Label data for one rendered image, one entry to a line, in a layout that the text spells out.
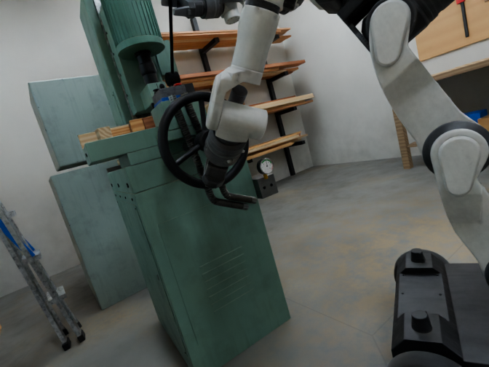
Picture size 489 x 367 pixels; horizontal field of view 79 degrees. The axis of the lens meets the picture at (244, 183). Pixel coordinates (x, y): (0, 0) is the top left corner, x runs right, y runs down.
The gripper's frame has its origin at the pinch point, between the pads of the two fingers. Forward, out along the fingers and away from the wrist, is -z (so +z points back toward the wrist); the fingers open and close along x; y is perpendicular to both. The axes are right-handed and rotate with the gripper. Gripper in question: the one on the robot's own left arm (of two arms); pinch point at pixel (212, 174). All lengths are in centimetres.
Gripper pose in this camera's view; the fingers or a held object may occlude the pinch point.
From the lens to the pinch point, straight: 82.3
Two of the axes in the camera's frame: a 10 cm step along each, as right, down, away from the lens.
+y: -9.5, -2.6, -1.9
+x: 1.2, -8.4, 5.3
